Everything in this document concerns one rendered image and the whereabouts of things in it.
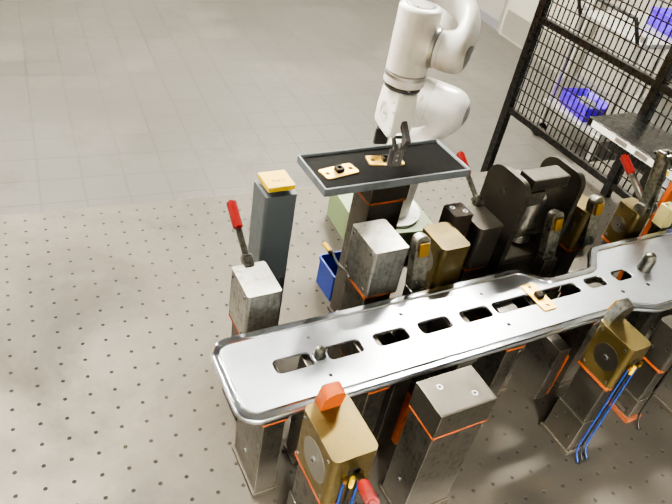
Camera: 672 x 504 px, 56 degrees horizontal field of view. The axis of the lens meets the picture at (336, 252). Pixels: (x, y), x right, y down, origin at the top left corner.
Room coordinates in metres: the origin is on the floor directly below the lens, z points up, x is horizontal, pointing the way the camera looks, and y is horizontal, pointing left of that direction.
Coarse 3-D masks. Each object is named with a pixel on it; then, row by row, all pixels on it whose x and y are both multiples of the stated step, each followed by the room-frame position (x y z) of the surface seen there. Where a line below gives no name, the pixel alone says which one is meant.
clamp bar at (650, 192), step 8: (656, 152) 1.49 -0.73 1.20; (664, 152) 1.47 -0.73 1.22; (656, 160) 1.47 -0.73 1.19; (664, 160) 1.46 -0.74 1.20; (656, 168) 1.46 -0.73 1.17; (664, 168) 1.48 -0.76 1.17; (656, 176) 1.46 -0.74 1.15; (664, 176) 1.47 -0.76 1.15; (648, 184) 1.46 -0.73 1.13; (656, 184) 1.47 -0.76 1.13; (648, 192) 1.45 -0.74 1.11; (656, 192) 1.47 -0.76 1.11; (640, 200) 1.46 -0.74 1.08; (648, 200) 1.45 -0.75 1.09; (656, 200) 1.46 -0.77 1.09
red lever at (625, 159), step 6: (624, 156) 1.55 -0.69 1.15; (624, 162) 1.54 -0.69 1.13; (630, 162) 1.54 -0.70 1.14; (624, 168) 1.54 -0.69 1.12; (630, 168) 1.53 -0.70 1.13; (630, 174) 1.52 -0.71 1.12; (630, 180) 1.51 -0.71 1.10; (636, 180) 1.51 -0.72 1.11; (636, 186) 1.49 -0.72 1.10; (636, 192) 1.49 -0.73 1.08; (642, 192) 1.49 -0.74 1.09; (648, 204) 1.46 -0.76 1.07
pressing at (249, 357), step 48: (624, 240) 1.38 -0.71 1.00; (480, 288) 1.08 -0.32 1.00; (624, 288) 1.18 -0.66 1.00; (240, 336) 0.80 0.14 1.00; (288, 336) 0.82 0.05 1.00; (336, 336) 0.85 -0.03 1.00; (432, 336) 0.90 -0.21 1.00; (480, 336) 0.93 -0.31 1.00; (528, 336) 0.96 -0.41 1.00; (240, 384) 0.69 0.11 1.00; (288, 384) 0.71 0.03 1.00; (384, 384) 0.76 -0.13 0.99
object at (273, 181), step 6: (258, 174) 1.10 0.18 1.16; (264, 174) 1.10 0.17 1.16; (270, 174) 1.10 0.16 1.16; (276, 174) 1.11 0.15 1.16; (282, 174) 1.11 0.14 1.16; (264, 180) 1.08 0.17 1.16; (270, 180) 1.08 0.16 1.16; (276, 180) 1.08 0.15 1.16; (282, 180) 1.09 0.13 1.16; (288, 180) 1.09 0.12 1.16; (264, 186) 1.07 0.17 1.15; (270, 186) 1.06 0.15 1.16; (276, 186) 1.06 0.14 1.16; (282, 186) 1.07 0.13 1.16; (288, 186) 1.07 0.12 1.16; (294, 186) 1.08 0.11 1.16; (270, 192) 1.05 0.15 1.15
